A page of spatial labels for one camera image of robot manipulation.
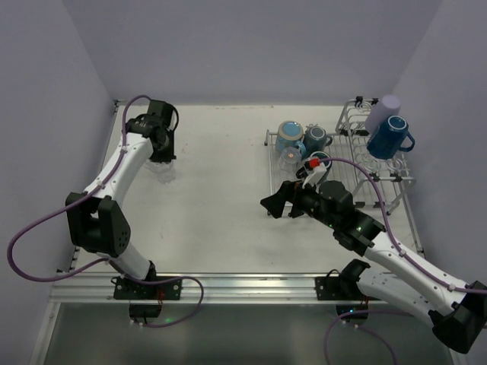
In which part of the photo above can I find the lavender plastic cup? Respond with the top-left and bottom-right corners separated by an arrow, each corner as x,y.
364,95 -> 401,134

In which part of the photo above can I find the dark green mug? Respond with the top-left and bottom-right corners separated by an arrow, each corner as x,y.
304,125 -> 333,153
310,151 -> 333,170

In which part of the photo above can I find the aluminium mounting rail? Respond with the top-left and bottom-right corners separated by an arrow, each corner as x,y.
49,271 -> 381,305

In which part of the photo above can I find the dark blue plastic mug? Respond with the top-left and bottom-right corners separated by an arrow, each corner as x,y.
367,116 -> 415,160

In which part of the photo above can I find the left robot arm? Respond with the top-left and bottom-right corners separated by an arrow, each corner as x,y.
65,100 -> 179,281

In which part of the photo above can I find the dark green mug front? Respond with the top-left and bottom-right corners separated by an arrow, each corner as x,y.
310,151 -> 333,170

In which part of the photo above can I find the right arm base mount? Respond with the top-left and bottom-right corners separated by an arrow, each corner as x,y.
314,259 -> 371,323

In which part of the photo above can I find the light blue mug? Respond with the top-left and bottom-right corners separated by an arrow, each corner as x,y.
275,121 -> 306,157

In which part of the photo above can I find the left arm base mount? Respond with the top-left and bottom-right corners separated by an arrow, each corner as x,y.
110,276 -> 183,325

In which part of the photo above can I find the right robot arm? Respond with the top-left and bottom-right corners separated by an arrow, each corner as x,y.
260,180 -> 486,354

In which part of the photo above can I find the metal dish rack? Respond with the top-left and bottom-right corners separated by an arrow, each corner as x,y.
262,95 -> 416,217

